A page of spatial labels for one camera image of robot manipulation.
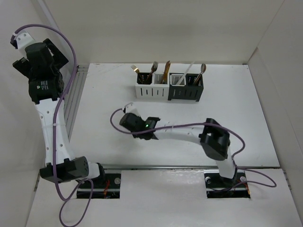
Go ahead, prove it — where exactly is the gold fork green handle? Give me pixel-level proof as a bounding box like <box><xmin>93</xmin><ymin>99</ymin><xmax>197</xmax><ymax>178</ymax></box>
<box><xmin>131</xmin><ymin>65</ymin><xmax>140</xmax><ymax>74</ymax></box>

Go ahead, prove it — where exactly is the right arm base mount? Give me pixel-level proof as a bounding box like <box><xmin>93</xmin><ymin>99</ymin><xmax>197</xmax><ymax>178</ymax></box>
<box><xmin>204</xmin><ymin>171</ymin><xmax>250</xmax><ymax>199</ymax></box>

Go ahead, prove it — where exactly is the aluminium rail left side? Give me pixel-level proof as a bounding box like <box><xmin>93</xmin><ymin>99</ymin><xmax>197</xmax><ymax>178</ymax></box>
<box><xmin>64</xmin><ymin>64</ymin><xmax>89</xmax><ymax>140</ymax></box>

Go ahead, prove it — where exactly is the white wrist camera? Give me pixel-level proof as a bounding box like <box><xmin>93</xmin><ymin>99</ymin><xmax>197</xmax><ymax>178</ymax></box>
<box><xmin>123</xmin><ymin>102</ymin><xmax>140</xmax><ymax>116</ymax></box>
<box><xmin>10</xmin><ymin>32</ymin><xmax>35</xmax><ymax>50</ymax></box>

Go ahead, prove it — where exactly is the copper knife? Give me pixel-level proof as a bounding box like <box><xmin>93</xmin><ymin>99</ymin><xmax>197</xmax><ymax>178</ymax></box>
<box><xmin>162</xmin><ymin>61</ymin><xmax>170</xmax><ymax>84</ymax></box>

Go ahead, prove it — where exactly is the silver spoon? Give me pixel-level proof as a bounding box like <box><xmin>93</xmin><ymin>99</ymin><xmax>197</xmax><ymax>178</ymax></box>
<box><xmin>193</xmin><ymin>63</ymin><xmax>206</xmax><ymax>85</ymax></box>

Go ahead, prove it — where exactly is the white chopstick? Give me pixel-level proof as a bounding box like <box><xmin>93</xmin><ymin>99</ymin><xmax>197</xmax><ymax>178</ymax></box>
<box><xmin>176</xmin><ymin>61</ymin><xmax>195</xmax><ymax>85</ymax></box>

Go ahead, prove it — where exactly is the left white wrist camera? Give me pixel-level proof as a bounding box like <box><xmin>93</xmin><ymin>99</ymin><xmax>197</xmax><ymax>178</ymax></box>
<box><xmin>10</xmin><ymin>32</ymin><xmax>35</xmax><ymax>50</ymax></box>

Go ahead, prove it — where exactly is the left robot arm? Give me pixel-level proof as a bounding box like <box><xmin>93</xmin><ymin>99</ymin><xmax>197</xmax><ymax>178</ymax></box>
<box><xmin>13</xmin><ymin>35</ymin><xmax>106</xmax><ymax>188</ymax></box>

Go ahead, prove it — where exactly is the aluminium rail front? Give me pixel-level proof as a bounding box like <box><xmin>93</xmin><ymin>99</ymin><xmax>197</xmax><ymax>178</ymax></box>
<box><xmin>102</xmin><ymin>164</ymin><xmax>218</xmax><ymax>170</ymax></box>

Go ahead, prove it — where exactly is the white utensil container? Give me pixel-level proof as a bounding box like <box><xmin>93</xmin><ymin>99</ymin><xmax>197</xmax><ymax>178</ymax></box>
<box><xmin>135</xmin><ymin>72</ymin><xmax>169</xmax><ymax>101</ymax></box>

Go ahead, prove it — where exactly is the black utensil container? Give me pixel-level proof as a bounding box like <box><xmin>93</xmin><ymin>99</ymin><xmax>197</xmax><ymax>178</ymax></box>
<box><xmin>168</xmin><ymin>73</ymin><xmax>204</xmax><ymax>102</ymax></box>

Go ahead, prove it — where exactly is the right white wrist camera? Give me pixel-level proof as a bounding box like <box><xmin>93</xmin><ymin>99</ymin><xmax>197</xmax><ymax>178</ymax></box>
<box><xmin>123</xmin><ymin>102</ymin><xmax>140</xmax><ymax>116</ymax></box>

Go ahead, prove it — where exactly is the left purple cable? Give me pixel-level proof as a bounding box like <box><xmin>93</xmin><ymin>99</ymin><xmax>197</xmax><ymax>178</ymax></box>
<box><xmin>13</xmin><ymin>24</ymin><xmax>94</xmax><ymax>227</ymax></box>

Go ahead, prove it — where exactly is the aluminium rail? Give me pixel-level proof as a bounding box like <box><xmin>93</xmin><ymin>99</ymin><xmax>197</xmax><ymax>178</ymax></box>
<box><xmin>64</xmin><ymin>64</ymin><xmax>89</xmax><ymax>140</ymax></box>
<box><xmin>102</xmin><ymin>164</ymin><xmax>218</xmax><ymax>170</ymax></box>

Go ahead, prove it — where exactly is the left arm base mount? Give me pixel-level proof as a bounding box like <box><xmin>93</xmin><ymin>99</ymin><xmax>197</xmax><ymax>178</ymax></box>
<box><xmin>76</xmin><ymin>173</ymin><xmax>121</xmax><ymax>199</ymax></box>

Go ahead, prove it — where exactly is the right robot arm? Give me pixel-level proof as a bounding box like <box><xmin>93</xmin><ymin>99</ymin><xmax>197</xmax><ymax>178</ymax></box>
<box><xmin>119</xmin><ymin>113</ymin><xmax>237</xmax><ymax>186</ymax></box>

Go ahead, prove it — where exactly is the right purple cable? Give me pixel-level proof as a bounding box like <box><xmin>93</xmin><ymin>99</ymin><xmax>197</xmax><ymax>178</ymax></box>
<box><xmin>110</xmin><ymin>107</ymin><xmax>277</xmax><ymax>189</ymax></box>

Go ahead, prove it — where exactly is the purple cable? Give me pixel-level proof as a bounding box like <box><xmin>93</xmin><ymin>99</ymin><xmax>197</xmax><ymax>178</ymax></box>
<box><xmin>110</xmin><ymin>107</ymin><xmax>277</xmax><ymax>189</ymax></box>
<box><xmin>13</xmin><ymin>24</ymin><xmax>94</xmax><ymax>227</ymax></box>

